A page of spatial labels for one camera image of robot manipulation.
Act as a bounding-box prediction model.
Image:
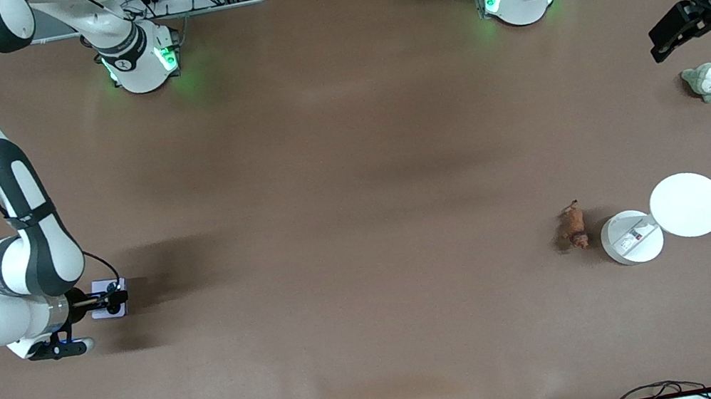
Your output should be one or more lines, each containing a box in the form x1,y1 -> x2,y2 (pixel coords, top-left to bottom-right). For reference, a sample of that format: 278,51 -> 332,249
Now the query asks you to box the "grey totoro plush toy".
679,57 -> 711,107

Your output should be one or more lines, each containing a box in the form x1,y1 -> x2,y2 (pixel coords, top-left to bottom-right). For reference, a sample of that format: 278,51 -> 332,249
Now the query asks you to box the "white box with black dots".
86,276 -> 131,322

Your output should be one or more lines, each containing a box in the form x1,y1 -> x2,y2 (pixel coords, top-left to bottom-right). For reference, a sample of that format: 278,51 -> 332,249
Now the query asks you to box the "brown lion statue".
557,199 -> 592,253

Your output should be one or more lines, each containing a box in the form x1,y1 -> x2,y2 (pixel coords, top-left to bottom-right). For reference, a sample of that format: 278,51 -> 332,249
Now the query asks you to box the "white cylinder container with label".
597,205 -> 668,270

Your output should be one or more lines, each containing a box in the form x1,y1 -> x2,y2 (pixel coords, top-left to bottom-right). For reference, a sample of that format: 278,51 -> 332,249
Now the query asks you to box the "white round lid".
645,168 -> 711,244

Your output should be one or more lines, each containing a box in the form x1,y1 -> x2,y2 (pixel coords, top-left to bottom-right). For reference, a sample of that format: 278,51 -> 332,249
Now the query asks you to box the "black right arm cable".
0,0 -> 124,310

